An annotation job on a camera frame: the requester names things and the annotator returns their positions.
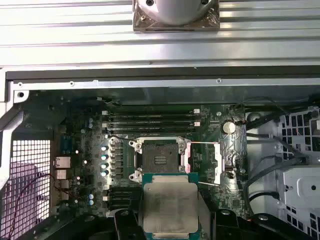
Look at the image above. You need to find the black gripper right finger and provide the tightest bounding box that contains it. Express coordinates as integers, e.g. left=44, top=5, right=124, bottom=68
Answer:
left=199, top=186, right=310, bottom=240

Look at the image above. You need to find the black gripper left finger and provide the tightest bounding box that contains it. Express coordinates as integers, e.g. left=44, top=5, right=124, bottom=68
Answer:
left=23, top=193, right=144, bottom=240

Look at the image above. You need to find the metal wire locking lever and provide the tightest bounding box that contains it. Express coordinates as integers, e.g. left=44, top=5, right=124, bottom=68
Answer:
left=198, top=180, right=220, bottom=187
left=106, top=134, right=131, bottom=142

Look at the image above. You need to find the silver green CPU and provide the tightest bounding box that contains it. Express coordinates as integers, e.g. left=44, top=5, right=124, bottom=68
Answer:
left=141, top=171, right=200, bottom=240

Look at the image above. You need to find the metal socket cover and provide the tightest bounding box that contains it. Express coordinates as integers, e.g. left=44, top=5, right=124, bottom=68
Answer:
left=180, top=141, right=223, bottom=187

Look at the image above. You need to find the black RAM slot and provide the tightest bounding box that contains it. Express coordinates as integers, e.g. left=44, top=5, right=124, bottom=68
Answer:
left=102, top=127, right=201, bottom=135
left=109, top=186, right=143, bottom=195
left=109, top=194, right=142, bottom=204
left=102, top=117, right=201, bottom=124
left=102, top=109, right=202, bottom=118
left=102, top=122, right=202, bottom=129

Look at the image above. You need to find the CPU socket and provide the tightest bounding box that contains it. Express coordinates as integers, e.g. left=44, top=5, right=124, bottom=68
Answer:
left=128, top=136, right=192, bottom=183

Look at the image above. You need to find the green motherboard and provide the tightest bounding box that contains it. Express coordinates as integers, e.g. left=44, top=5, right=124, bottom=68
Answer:
left=56, top=98, right=247, bottom=217

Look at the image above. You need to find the metal port block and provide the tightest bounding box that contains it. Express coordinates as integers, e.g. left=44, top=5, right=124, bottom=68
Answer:
left=54, top=179, right=70, bottom=190
left=54, top=156, right=71, bottom=169
left=55, top=169, right=70, bottom=180
left=56, top=190, right=70, bottom=201

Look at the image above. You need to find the grey metal drive cage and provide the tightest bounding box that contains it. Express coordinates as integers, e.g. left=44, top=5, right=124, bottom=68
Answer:
left=246, top=104, right=320, bottom=240

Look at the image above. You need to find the round coin cell battery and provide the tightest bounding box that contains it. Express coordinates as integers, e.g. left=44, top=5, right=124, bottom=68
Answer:
left=223, top=120, right=236, bottom=134

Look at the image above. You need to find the blue serial port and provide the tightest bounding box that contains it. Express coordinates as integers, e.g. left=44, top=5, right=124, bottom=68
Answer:
left=60, top=135, right=72, bottom=155

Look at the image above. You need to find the black PC case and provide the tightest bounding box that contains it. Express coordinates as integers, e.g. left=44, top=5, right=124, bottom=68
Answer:
left=0, top=66, right=320, bottom=240

